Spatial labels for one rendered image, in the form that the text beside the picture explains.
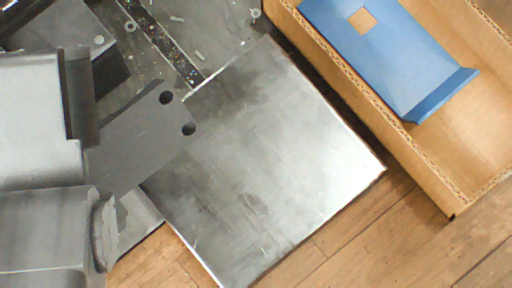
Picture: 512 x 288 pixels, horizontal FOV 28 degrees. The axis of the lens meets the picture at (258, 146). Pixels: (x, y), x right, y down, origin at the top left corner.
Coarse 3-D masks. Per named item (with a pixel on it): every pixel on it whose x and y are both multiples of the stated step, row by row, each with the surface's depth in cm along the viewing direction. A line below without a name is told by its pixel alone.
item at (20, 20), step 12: (0, 0) 66; (12, 0) 66; (24, 0) 67; (36, 0) 68; (48, 0) 69; (0, 12) 64; (12, 12) 67; (24, 12) 68; (36, 12) 69; (0, 24) 67; (12, 24) 68; (24, 24) 69; (0, 36) 68
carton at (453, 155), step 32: (288, 0) 91; (416, 0) 91; (448, 0) 86; (288, 32) 88; (448, 32) 90; (480, 32) 85; (320, 64) 87; (480, 64) 89; (352, 96) 85; (480, 96) 88; (384, 128) 83; (416, 128) 88; (448, 128) 88; (480, 128) 87; (416, 160) 82; (448, 160) 87; (480, 160) 87; (448, 192) 80; (480, 192) 83
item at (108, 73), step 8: (104, 56) 83; (112, 56) 84; (120, 56) 85; (96, 64) 83; (104, 64) 84; (112, 64) 85; (120, 64) 86; (96, 72) 84; (104, 72) 85; (112, 72) 86; (120, 72) 88; (128, 72) 89; (96, 80) 85; (104, 80) 87; (112, 80) 88; (120, 80) 89; (96, 88) 87; (104, 88) 88; (112, 88) 89; (96, 96) 88
